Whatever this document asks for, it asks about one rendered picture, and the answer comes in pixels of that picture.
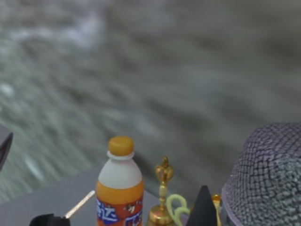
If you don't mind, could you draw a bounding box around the small yellow object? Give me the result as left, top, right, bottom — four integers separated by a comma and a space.
211, 194, 223, 226

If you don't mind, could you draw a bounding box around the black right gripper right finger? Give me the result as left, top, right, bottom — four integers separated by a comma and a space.
185, 185, 217, 226

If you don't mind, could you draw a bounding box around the dark grey object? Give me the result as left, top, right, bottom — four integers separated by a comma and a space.
0, 128, 13, 170

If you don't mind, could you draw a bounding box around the orange soda bottle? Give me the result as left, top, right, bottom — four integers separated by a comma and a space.
95, 136, 144, 226

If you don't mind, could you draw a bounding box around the gold hand bell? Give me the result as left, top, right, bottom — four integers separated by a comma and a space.
148, 156, 175, 226

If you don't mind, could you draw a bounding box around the light green looped cord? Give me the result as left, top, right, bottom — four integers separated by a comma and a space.
166, 194, 191, 225

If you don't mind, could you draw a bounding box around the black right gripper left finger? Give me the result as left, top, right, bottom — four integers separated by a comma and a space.
29, 213, 71, 226

